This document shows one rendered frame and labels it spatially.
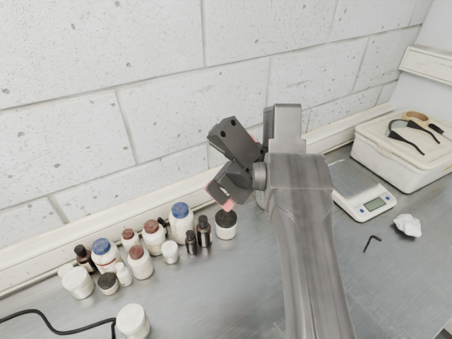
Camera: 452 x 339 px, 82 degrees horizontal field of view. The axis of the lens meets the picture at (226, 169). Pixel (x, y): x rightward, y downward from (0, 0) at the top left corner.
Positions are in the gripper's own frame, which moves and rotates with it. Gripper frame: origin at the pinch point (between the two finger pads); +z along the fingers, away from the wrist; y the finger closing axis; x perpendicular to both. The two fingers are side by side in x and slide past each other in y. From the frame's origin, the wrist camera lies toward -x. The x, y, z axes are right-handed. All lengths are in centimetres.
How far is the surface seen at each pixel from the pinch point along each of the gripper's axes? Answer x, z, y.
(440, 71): 44, 0, -96
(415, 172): 54, -3, -50
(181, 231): 12.4, 23.4, 13.1
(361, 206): 49, 5, -30
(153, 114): -16.5, 19.7, -3.9
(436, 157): 55, -7, -59
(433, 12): 26, 1, -111
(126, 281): 9.2, 23.9, 31.7
